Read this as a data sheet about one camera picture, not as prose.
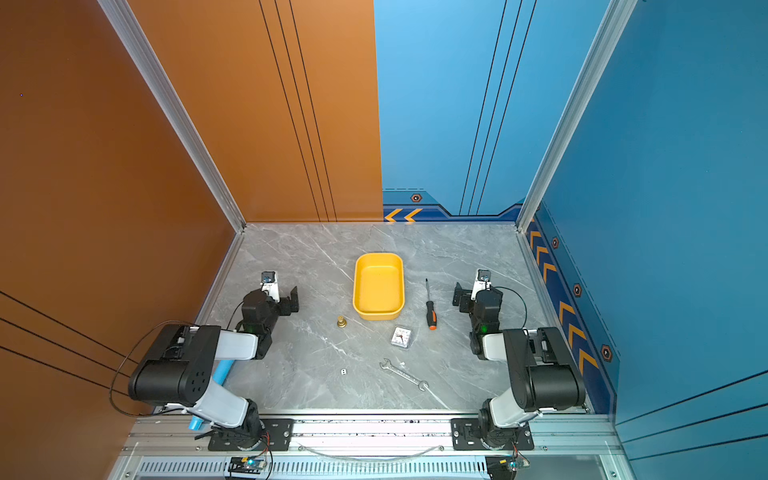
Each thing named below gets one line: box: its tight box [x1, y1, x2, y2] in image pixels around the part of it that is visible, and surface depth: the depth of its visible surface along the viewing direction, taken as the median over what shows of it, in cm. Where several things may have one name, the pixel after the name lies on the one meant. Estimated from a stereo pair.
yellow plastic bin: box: [353, 252, 405, 321], surface depth 101 cm
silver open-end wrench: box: [379, 358, 430, 392], surface depth 85 cm
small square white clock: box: [391, 327, 411, 348], surface depth 90 cm
